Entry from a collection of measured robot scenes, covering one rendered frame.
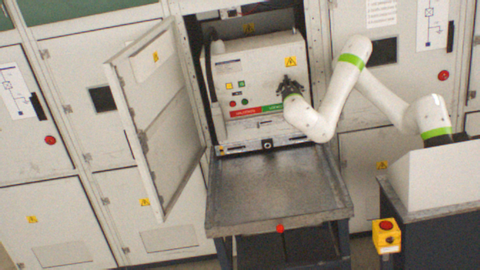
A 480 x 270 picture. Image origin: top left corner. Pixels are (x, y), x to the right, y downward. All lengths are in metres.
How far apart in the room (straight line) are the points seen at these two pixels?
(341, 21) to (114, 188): 1.55
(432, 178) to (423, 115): 0.27
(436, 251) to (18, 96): 2.14
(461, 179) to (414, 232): 0.29
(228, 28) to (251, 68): 0.76
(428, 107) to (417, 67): 0.45
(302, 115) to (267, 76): 0.44
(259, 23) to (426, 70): 1.04
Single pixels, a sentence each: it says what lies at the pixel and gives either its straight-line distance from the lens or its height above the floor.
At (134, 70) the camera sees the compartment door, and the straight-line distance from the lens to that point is 1.73.
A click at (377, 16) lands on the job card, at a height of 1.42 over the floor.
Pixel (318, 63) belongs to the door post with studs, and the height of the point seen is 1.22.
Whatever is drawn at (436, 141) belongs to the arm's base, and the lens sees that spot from 1.88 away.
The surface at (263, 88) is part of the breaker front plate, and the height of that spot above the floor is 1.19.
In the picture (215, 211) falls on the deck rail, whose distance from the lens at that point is 1.85.
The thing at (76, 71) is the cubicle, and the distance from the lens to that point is 2.26.
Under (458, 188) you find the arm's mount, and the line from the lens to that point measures 1.93.
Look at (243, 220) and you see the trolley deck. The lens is 1.78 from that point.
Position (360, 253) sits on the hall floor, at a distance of 2.77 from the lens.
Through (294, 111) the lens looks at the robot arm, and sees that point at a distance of 1.63.
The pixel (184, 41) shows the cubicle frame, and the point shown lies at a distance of 2.11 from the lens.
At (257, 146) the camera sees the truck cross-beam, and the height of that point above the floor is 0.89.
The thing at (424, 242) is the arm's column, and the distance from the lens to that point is 2.02.
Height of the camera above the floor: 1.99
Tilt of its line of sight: 29 degrees down
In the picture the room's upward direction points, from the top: 11 degrees counter-clockwise
